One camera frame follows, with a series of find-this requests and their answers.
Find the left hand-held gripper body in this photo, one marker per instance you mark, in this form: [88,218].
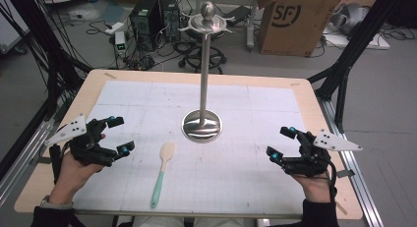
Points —
[85,145]

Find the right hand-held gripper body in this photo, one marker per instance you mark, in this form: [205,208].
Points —
[311,159]

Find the tall metal utensil stand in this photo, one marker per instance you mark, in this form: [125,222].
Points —
[203,122]

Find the person's right hand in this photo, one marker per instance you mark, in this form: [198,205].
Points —
[316,187]

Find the person's left hand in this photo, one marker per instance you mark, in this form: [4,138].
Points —
[70,179]

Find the white grid mat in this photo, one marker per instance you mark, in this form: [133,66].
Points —
[229,174]

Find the grey wrist watch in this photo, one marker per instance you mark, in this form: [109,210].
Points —
[54,203]

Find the white device with green display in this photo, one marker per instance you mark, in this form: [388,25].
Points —
[120,43]

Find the white power strip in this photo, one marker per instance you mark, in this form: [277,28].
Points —
[114,28]

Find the black office chair base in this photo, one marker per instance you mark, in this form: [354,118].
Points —
[196,60]

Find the large black computer tower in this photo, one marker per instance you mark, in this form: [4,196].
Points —
[146,24]

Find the large cardboard box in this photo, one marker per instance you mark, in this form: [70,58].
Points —
[295,27]

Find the grey metal pole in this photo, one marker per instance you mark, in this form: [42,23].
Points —
[250,24]

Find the narrow black computer tower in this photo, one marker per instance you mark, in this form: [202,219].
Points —
[170,19]

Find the white flat board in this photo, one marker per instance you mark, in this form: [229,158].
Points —
[364,40]

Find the grey rounded appliance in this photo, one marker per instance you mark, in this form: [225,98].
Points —
[350,17]

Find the aluminium rail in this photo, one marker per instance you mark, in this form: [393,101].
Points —
[19,161]
[355,174]

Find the black metal frame stand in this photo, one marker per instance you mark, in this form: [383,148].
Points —
[347,56]
[52,56]

